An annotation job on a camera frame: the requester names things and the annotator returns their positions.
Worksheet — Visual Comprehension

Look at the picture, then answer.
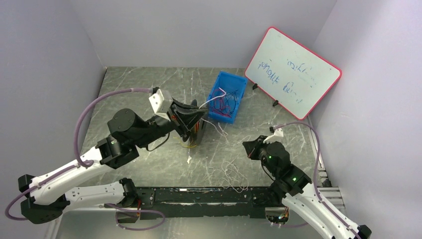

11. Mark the grey perforated cable spool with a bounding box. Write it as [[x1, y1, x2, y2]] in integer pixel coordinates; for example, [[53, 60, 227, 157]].
[[183, 99, 209, 147]]

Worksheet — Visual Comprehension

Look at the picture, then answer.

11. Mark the yellow cable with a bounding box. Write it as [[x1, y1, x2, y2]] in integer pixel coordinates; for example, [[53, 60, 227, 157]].
[[173, 122, 203, 150]]

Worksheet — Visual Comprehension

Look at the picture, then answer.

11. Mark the red cable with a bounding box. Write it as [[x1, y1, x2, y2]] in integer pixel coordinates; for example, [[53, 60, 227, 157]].
[[211, 87, 243, 119]]

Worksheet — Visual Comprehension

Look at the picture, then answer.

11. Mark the white cable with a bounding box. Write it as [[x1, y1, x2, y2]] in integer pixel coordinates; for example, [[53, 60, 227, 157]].
[[198, 87, 250, 194]]

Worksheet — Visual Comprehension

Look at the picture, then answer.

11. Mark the blue plastic bin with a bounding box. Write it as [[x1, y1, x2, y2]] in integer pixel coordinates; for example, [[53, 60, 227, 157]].
[[207, 71, 247, 124]]

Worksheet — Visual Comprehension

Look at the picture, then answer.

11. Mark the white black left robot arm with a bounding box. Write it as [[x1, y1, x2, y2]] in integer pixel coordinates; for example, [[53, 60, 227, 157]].
[[18, 95, 208, 224]]

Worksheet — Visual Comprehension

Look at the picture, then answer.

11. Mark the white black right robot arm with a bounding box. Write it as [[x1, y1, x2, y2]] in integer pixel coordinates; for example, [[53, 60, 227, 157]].
[[242, 135, 372, 239]]

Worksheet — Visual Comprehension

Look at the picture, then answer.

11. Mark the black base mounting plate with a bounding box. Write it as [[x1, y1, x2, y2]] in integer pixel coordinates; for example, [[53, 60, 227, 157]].
[[117, 187, 290, 225]]

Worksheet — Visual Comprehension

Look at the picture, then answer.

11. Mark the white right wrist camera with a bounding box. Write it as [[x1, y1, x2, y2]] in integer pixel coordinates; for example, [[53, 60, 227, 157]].
[[263, 128, 284, 144]]

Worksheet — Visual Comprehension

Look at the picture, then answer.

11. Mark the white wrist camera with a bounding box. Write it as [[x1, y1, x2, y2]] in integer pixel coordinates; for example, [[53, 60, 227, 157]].
[[263, 128, 284, 144], [148, 89, 173, 121]]

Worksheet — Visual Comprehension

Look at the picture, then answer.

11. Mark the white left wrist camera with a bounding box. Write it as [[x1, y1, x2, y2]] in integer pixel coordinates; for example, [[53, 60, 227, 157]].
[[148, 89, 173, 121]]

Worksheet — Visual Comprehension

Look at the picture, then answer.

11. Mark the white board red frame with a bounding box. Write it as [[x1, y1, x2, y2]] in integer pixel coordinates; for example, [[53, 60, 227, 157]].
[[245, 27, 342, 120]]

